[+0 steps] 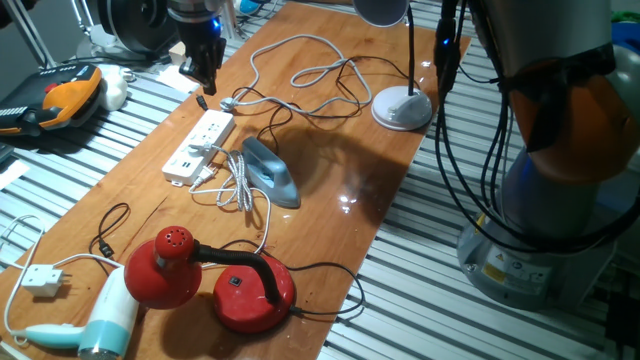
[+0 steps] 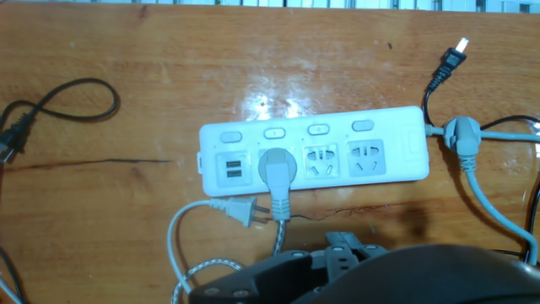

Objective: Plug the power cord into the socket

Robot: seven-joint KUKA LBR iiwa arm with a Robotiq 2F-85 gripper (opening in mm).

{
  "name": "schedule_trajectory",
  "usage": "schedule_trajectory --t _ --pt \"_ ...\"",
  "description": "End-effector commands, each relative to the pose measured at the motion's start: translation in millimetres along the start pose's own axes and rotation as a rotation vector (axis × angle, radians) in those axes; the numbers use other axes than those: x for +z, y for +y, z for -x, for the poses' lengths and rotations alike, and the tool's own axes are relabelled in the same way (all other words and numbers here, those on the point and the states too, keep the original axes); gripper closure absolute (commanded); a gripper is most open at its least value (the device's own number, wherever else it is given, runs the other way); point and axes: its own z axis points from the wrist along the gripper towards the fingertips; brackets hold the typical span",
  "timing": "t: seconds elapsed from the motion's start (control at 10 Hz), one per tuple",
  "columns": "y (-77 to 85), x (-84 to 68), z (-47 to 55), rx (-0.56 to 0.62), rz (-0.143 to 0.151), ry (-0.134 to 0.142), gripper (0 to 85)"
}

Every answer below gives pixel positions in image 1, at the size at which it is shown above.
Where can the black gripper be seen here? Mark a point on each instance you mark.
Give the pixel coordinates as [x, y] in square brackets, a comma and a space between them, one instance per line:
[202, 42]

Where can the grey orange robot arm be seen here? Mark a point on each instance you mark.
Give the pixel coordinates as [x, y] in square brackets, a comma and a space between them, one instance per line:
[550, 175]

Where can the white power strip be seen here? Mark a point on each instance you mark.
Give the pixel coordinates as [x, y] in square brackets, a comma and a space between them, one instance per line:
[200, 145]

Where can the white square plug adapter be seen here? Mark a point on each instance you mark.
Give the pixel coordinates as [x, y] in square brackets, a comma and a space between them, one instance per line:
[42, 281]

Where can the white paper sheet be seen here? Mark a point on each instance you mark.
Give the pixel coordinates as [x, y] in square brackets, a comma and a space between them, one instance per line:
[177, 79]

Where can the wooden cube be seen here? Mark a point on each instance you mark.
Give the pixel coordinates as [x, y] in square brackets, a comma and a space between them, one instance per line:
[177, 52]

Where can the black filament spool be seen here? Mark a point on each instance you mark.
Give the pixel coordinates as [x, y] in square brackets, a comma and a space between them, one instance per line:
[135, 25]

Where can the blue and white gadget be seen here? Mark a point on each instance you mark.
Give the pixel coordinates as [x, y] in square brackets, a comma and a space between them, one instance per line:
[247, 6]

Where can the white rounded gadget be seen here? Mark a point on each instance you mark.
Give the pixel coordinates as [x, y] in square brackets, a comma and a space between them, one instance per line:
[114, 90]

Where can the orange black teach pendant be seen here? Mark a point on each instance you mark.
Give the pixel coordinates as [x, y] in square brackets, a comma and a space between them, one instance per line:
[70, 97]

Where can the glossy wooden board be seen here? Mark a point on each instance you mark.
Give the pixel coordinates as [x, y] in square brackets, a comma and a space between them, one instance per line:
[340, 165]

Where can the white desk lamp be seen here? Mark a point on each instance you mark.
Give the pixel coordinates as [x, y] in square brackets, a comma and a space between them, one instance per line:
[400, 110]

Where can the red desk lamp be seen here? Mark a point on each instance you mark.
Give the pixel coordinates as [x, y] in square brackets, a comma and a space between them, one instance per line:
[245, 300]

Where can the white and blue hair dryer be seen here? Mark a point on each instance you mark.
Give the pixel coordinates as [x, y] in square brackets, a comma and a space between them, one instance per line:
[110, 320]

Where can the blue plastic bag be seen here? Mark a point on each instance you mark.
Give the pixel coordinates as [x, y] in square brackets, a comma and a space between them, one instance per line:
[627, 32]

